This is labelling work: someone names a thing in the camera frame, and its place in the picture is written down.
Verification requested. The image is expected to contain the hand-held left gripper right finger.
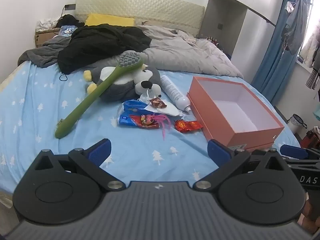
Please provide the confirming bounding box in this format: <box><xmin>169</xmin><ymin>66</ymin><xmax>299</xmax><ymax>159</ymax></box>
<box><xmin>194</xmin><ymin>139</ymin><xmax>288</xmax><ymax>192</ymax></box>

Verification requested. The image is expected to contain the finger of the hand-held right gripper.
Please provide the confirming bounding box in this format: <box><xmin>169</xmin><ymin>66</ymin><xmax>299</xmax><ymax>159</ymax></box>
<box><xmin>279</xmin><ymin>144</ymin><xmax>320</xmax><ymax>167</ymax></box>

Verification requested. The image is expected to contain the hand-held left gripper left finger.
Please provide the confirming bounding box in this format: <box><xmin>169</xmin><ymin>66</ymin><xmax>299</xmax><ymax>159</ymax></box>
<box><xmin>32</xmin><ymin>139</ymin><xmax>127</xmax><ymax>192</ymax></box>

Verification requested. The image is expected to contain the orange cardboard box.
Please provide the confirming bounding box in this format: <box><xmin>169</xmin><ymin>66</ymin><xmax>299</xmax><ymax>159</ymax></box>
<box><xmin>186</xmin><ymin>76</ymin><xmax>285</xmax><ymax>153</ymax></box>

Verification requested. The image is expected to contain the blue white plastic bag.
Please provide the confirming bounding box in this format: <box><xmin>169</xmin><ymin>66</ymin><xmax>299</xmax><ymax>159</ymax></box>
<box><xmin>117</xmin><ymin>99</ymin><xmax>150</xmax><ymax>128</ymax></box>

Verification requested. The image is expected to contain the white translucent mask packet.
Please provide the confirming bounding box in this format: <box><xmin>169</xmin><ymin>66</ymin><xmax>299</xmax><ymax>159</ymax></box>
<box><xmin>144</xmin><ymin>102</ymin><xmax>198</xmax><ymax>120</ymax></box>

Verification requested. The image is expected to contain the small black white dog plush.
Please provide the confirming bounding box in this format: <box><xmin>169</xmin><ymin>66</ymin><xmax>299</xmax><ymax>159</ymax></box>
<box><xmin>135</xmin><ymin>80</ymin><xmax>163</xmax><ymax>103</ymax></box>

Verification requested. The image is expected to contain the red bag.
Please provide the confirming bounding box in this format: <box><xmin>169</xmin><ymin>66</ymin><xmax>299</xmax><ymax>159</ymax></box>
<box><xmin>300</xmin><ymin>127</ymin><xmax>320</xmax><ymax>149</ymax></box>

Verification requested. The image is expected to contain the blue tree-print bedsheet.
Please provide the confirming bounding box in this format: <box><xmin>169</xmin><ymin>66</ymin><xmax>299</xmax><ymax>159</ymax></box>
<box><xmin>0</xmin><ymin>60</ymin><xmax>300</xmax><ymax>193</ymax></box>

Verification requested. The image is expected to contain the red foil snack packet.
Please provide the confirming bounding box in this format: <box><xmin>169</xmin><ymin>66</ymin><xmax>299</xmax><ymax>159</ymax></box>
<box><xmin>174</xmin><ymin>119</ymin><xmax>203</xmax><ymax>133</ymax></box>

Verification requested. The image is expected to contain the pink feather toy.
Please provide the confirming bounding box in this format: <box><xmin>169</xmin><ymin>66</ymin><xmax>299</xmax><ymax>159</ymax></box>
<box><xmin>154</xmin><ymin>112</ymin><xmax>173</xmax><ymax>140</ymax></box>

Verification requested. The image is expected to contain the grey penguin plush toy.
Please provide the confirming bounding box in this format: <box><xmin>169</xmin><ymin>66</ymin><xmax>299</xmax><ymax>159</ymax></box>
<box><xmin>83</xmin><ymin>64</ymin><xmax>162</xmax><ymax>103</ymax></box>

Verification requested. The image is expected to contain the white spray bottle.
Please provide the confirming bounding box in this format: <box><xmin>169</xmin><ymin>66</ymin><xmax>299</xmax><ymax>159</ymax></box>
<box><xmin>160</xmin><ymin>75</ymin><xmax>192</xmax><ymax>113</ymax></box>

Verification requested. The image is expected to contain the small brown candy packet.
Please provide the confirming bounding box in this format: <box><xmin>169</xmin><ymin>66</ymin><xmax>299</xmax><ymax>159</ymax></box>
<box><xmin>149</xmin><ymin>97</ymin><xmax>167</xmax><ymax>108</ymax></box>

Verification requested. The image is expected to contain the striped hanging garment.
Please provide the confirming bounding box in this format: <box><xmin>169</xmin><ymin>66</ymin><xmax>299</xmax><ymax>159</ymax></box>
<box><xmin>306</xmin><ymin>69</ymin><xmax>320</xmax><ymax>90</ymax></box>

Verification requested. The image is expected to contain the blue curtain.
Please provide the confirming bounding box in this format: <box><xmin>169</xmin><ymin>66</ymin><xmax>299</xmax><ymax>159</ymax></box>
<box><xmin>251</xmin><ymin>0</ymin><xmax>304</xmax><ymax>104</ymax></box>

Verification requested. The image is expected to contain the light grey duvet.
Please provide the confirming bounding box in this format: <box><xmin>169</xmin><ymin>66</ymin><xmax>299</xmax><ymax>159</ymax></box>
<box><xmin>135</xmin><ymin>25</ymin><xmax>244</xmax><ymax>78</ymax></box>

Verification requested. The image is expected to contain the white hanging garment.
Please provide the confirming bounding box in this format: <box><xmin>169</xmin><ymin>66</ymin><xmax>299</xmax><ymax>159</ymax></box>
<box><xmin>300</xmin><ymin>27</ymin><xmax>320</xmax><ymax>68</ymax></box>

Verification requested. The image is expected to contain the black garment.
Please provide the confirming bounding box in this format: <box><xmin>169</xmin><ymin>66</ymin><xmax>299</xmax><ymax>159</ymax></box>
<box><xmin>57</xmin><ymin>24</ymin><xmax>152</xmax><ymax>75</ymax></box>

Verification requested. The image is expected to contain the row of small cosmetics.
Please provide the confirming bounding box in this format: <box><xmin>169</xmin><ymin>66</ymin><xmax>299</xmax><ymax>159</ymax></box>
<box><xmin>206</xmin><ymin>36</ymin><xmax>225</xmax><ymax>53</ymax></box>

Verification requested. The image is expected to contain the dark grey blanket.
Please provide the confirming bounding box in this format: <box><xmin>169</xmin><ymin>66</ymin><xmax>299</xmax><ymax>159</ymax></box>
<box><xmin>17</xmin><ymin>36</ymin><xmax>75</xmax><ymax>68</ymax></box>

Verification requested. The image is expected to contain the blue cartoon print bag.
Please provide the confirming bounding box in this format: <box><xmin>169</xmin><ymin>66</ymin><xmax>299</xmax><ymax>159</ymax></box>
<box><xmin>59</xmin><ymin>25</ymin><xmax>79</xmax><ymax>35</ymax></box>

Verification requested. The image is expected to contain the grey-blue hanging garment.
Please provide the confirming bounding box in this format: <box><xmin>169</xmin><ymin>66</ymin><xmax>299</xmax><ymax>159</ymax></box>
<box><xmin>281</xmin><ymin>0</ymin><xmax>310</xmax><ymax>55</ymax></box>

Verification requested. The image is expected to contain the yellow pillow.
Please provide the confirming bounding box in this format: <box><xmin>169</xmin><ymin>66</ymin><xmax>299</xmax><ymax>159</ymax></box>
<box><xmin>84</xmin><ymin>14</ymin><xmax>135</xmax><ymax>27</ymax></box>

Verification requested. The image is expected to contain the black bundled cloth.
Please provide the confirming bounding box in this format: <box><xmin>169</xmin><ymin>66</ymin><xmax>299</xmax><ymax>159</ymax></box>
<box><xmin>55</xmin><ymin>14</ymin><xmax>85</xmax><ymax>28</ymax></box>

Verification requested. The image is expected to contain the white crumpled cloth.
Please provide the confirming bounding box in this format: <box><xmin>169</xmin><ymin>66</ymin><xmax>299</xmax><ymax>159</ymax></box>
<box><xmin>36</xmin><ymin>17</ymin><xmax>62</xmax><ymax>32</ymax></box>

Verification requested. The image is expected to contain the cream quilted pillow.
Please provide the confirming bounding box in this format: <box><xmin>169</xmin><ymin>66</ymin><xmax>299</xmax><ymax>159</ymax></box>
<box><xmin>75</xmin><ymin>0</ymin><xmax>205</xmax><ymax>37</ymax></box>

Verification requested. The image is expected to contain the white bucket black handle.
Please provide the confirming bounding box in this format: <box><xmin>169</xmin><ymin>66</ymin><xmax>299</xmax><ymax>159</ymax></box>
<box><xmin>286</xmin><ymin>114</ymin><xmax>307</xmax><ymax>132</ymax></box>

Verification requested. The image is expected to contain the green long-handled massage brush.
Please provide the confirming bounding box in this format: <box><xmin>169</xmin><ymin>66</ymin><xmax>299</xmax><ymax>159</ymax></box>
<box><xmin>55</xmin><ymin>50</ymin><xmax>145</xmax><ymax>139</ymax></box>

